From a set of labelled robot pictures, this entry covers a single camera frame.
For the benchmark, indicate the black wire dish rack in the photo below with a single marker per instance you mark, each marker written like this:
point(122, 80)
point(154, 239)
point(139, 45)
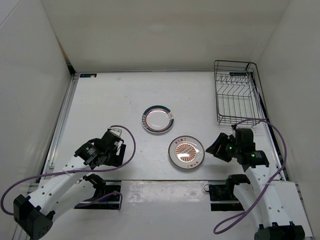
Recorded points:
point(238, 98)

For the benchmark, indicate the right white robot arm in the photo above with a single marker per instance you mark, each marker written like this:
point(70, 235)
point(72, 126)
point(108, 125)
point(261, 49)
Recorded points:
point(255, 188)

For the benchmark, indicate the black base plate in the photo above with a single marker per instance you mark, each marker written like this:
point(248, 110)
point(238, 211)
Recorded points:
point(107, 199)
point(221, 200)

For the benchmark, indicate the small black label sticker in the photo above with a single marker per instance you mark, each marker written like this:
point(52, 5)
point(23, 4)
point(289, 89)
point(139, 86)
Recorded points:
point(88, 75)

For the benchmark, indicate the green red rimmed plate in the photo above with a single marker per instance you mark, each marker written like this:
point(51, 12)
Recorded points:
point(157, 119)

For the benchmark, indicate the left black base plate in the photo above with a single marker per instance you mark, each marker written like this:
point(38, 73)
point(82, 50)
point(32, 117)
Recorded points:
point(107, 199)

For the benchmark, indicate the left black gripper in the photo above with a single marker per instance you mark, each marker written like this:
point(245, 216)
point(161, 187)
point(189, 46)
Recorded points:
point(116, 158)

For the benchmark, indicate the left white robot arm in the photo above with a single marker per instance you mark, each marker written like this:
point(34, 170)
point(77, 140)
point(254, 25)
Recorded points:
point(78, 183)

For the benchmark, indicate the small blue rack label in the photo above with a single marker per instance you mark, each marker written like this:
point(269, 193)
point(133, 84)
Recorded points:
point(234, 74)

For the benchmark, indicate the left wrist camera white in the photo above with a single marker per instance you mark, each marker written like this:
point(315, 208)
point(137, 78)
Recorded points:
point(115, 131)

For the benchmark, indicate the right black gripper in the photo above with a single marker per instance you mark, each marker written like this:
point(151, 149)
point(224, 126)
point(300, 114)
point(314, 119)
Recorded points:
point(222, 140)

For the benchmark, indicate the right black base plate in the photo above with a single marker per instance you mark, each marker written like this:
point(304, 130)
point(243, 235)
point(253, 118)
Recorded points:
point(221, 200)

